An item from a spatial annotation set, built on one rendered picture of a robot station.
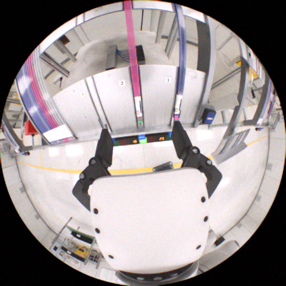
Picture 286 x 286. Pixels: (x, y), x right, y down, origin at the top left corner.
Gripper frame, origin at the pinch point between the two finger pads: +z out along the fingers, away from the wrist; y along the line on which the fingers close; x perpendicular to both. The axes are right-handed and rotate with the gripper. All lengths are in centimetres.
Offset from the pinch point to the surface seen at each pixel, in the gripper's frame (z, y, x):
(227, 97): 20.5, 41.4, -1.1
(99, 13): 15.4, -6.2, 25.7
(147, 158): 40, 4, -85
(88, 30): 174, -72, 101
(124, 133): 12.5, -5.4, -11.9
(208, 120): 9.9, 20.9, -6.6
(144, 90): 14.6, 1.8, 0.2
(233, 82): 56, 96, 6
